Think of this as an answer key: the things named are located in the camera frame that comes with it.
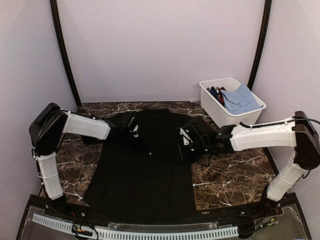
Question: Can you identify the black long sleeve shirt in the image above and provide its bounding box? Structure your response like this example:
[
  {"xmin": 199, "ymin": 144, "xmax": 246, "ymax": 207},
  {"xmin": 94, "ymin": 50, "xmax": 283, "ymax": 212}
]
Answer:
[{"xmin": 83, "ymin": 109, "xmax": 197, "ymax": 217}]

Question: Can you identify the white plastic bin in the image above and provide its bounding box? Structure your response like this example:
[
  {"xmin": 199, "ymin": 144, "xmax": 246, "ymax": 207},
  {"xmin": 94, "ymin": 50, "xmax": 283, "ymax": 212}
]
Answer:
[{"xmin": 199, "ymin": 77, "xmax": 267, "ymax": 128}]

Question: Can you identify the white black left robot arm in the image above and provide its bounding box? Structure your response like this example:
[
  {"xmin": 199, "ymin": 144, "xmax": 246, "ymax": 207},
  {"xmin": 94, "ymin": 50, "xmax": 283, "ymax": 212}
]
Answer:
[{"xmin": 29, "ymin": 102, "xmax": 142, "ymax": 218}]

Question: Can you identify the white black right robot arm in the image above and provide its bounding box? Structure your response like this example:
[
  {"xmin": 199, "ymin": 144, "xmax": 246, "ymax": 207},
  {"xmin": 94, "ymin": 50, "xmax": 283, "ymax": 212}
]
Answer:
[{"xmin": 179, "ymin": 111, "xmax": 320, "ymax": 217}]

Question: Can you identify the red navy plaid shirt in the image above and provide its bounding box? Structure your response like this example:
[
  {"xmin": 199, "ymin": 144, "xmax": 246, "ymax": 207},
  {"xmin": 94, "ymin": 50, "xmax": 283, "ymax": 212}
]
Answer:
[{"xmin": 207, "ymin": 86, "xmax": 226, "ymax": 107}]

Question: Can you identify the light blue polo shirt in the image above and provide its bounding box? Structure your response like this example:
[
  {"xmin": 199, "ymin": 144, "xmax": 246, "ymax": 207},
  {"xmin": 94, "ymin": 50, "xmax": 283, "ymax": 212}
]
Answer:
[{"xmin": 222, "ymin": 83, "xmax": 263, "ymax": 115}]

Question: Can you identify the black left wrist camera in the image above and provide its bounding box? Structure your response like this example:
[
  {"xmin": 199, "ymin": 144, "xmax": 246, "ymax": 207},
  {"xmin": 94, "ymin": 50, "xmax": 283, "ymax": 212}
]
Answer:
[{"xmin": 117, "ymin": 115, "xmax": 139, "ymax": 135}]

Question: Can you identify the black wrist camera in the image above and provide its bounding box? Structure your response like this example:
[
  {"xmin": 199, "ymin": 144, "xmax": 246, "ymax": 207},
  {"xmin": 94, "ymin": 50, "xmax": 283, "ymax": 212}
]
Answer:
[
  {"xmin": 179, "ymin": 121, "xmax": 207, "ymax": 146},
  {"xmin": 117, "ymin": 115, "xmax": 139, "ymax": 135}
]

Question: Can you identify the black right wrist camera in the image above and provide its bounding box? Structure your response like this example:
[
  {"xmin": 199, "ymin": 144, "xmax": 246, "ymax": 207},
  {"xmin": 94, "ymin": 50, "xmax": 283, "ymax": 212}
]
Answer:
[{"xmin": 179, "ymin": 121, "xmax": 207, "ymax": 146}]

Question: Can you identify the white slotted cable duct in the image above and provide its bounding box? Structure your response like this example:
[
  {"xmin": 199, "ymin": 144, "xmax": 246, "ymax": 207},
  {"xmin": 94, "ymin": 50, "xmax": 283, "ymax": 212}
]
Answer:
[{"xmin": 31, "ymin": 213, "xmax": 239, "ymax": 240}]

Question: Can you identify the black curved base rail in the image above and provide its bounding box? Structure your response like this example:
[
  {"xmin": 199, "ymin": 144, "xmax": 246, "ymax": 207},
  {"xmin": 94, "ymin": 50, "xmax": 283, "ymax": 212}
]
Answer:
[{"xmin": 50, "ymin": 200, "xmax": 273, "ymax": 225}]

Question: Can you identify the black left frame post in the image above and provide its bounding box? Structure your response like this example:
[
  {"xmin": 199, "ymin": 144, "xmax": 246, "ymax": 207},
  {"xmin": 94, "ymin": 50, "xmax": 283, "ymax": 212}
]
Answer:
[{"xmin": 49, "ymin": 0, "xmax": 82, "ymax": 108}]

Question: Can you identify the black frame post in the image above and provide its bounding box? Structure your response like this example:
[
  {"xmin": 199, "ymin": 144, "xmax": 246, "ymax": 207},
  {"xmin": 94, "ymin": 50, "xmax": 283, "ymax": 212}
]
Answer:
[
  {"xmin": 247, "ymin": 0, "xmax": 272, "ymax": 91},
  {"xmin": 49, "ymin": 0, "xmax": 82, "ymax": 108}
]

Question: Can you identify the black right frame post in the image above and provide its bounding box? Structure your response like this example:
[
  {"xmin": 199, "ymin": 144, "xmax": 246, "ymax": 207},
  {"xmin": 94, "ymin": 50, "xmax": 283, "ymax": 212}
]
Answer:
[{"xmin": 247, "ymin": 0, "xmax": 272, "ymax": 91}]

